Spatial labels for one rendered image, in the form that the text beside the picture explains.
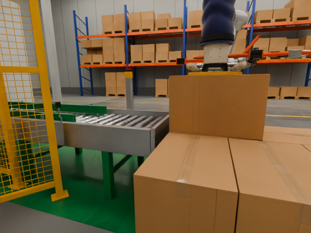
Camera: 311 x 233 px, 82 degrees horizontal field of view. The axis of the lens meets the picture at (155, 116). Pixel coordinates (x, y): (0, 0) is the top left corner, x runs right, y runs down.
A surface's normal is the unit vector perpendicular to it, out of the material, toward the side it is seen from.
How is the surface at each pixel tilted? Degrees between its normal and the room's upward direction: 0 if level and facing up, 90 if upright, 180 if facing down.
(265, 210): 90
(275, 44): 90
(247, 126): 90
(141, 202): 90
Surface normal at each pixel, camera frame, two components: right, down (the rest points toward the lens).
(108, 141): -0.31, 0.20
